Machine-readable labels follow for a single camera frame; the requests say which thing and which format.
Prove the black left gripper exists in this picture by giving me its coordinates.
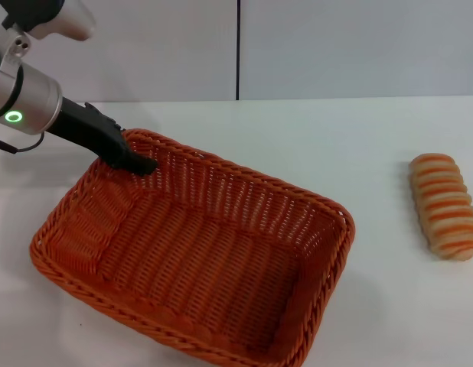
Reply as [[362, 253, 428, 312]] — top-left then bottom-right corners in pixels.
[[47, 96, 159, 176]]

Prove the black arm cable with plug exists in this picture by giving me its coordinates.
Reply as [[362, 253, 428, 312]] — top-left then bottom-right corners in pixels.
[[0, 131, 46, 154]]

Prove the orange woven plastic basket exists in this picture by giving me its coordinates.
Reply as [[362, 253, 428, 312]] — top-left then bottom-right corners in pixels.
[[28, 128, 357, 367]]

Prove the orange striped bread roll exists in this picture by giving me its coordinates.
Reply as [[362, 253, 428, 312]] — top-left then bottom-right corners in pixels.
[[408, 152, 473, 263]]

